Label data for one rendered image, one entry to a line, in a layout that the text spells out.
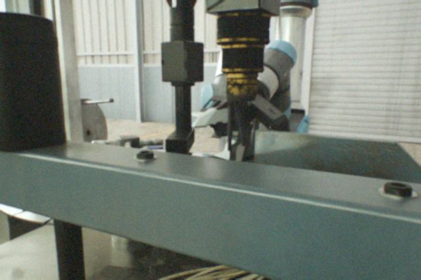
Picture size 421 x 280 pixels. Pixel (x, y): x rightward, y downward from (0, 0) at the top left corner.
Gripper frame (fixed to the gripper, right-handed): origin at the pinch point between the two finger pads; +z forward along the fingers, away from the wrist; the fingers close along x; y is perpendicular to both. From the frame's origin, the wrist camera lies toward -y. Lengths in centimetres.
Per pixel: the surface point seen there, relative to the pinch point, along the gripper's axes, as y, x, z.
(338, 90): 168, -321, -447
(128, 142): -1.1, 15.6, 12.1
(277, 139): -11.5, 2.8, -4.6
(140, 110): 563, -313, -343
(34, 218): -3.9, 19.3, 26.4
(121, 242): -0.3, 4.9, 20.9
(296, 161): -14.6, -0.3, -3.2
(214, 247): -28.8, 26.6, 25.5
